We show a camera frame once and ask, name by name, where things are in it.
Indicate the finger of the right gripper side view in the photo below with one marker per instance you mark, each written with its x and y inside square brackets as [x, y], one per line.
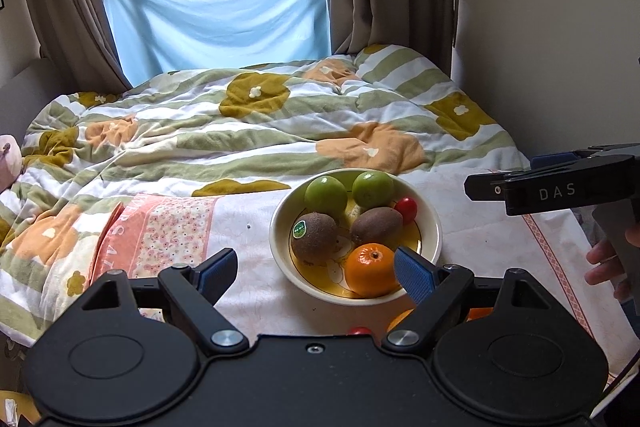
[482, 187]

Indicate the light blue window cloth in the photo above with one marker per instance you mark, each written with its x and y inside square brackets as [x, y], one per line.
[156, 36]

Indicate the green apple left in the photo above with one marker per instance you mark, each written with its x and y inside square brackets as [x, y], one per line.
[326, 195]

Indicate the small orange mandarin in bowl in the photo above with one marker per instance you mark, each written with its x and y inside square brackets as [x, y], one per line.
[369, 271]

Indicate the green apple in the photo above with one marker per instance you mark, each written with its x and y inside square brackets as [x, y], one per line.
[326, 195]
[373, 189]

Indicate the person right hand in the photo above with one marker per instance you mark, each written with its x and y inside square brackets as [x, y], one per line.
[606, 267]

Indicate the kiwi with green sticker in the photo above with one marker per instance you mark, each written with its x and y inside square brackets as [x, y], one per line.
[314, 238]

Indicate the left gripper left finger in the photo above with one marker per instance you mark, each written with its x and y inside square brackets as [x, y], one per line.
[191, 295]

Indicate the white pink floral cloth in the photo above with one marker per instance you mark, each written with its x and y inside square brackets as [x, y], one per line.
[477, 235]

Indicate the red cherry tomato in bowl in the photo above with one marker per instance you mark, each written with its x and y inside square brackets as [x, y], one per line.
[408, 209]

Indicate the green apple right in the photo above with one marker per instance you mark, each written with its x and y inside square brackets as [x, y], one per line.
[373, 189]

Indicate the red cherry tomato on cloth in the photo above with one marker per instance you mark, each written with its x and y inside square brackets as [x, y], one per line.
[360, 330]

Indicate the pink plush toy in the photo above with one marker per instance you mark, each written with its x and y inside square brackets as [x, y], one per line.
[11, 161]

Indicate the brown curtain left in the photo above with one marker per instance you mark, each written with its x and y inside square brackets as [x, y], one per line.
[76, 37]

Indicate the brown kiwi right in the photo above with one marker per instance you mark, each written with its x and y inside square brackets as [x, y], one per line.
[382, 225]

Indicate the cream bowl with duck print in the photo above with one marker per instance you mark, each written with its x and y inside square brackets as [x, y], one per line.
[326, 281]

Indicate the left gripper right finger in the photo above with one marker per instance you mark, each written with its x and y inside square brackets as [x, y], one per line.
[440, 297]

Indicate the grey bed headboard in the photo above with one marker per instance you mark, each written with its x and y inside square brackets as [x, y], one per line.
[23, 96]

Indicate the striped floral duvet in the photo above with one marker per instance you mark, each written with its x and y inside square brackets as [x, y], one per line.
[221, 132]

